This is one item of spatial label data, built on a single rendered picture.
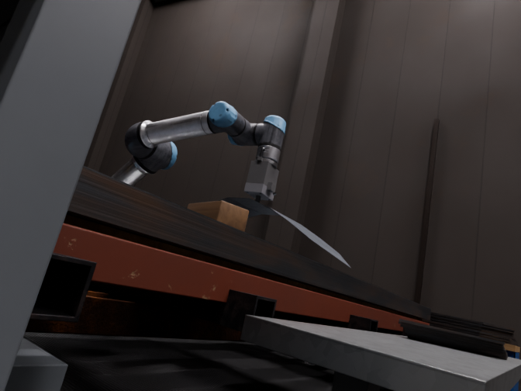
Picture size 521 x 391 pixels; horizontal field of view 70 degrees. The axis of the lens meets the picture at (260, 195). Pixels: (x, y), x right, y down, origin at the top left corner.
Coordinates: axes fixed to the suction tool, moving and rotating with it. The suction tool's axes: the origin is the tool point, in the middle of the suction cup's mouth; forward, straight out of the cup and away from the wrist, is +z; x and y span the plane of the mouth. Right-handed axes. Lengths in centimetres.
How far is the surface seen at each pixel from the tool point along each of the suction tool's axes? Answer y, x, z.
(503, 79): 254, -78, -208
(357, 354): -59, -49, 27
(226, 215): -49, -23, 13
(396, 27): 254, 24, -282
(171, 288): -63, -27, 25
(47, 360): -73, -23, 34
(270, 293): -42, -31, 23
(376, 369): -59, -51, 28
